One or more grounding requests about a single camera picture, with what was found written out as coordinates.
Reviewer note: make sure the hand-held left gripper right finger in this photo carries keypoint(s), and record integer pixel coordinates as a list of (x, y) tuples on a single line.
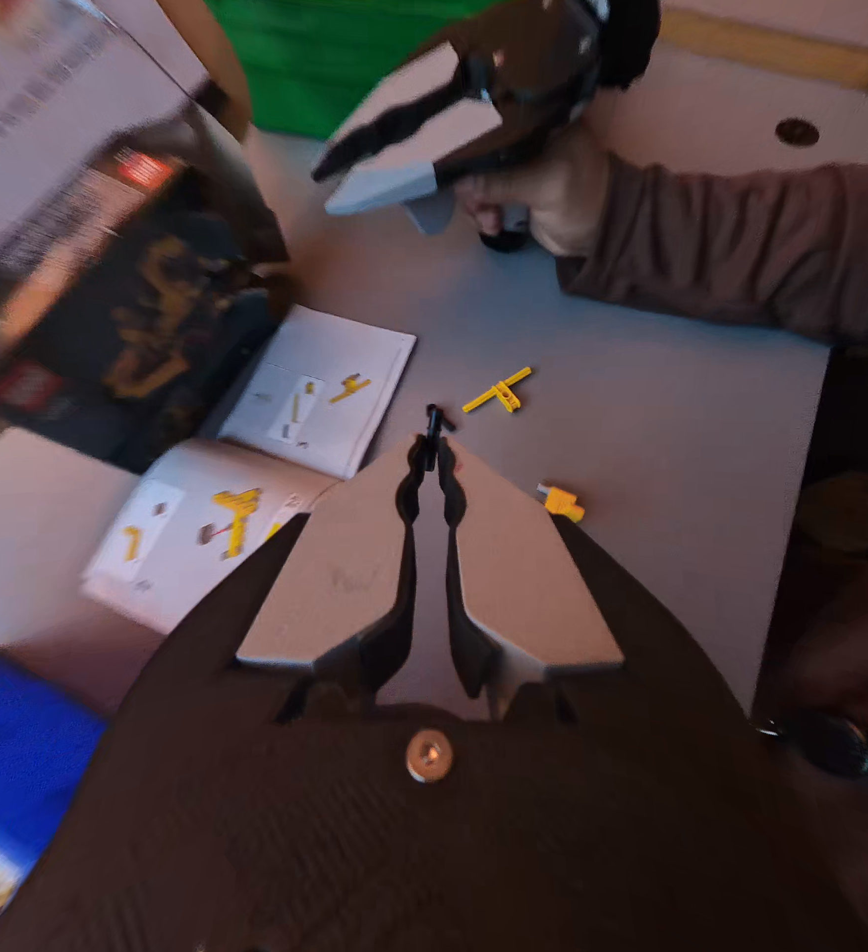
[(523, 587)]

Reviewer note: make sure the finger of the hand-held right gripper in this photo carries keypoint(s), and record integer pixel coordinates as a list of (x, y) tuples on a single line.
[(389, 104), (419, 160)]

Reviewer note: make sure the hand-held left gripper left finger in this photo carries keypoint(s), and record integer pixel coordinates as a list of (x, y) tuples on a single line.
[(337, 573)]

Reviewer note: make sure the black lego connector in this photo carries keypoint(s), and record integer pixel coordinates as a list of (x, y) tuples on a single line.
[(432, 431)]

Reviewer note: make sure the person's right forearm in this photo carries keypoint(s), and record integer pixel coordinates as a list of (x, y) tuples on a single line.
[(738, 245)]

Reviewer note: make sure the small yellow lego piece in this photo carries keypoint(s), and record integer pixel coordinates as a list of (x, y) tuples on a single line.
[(564, 502)]

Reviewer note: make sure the yellow lego axle assembly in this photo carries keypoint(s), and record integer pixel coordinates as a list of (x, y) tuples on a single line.
[(504, 392)]

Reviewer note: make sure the lego instruction booklet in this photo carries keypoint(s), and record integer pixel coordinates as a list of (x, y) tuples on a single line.
[(329, 357)]

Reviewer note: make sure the black lego set box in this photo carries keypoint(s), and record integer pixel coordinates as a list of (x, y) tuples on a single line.
[(144, 320)]

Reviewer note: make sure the person's right hand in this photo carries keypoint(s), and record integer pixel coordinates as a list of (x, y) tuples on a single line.
[(567, 201)]

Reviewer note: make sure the green plastic bin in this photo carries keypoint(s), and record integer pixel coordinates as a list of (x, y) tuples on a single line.
[(315, 59)]

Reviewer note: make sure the wooden display board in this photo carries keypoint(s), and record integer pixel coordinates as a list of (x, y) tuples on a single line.
[(207, 37)]

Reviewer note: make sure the dark round object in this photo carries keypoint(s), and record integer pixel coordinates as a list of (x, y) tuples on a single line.
[(820, 744)]

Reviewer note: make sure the blue plastic bin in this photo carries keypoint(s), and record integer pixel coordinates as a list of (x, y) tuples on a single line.
[(17, 744)]

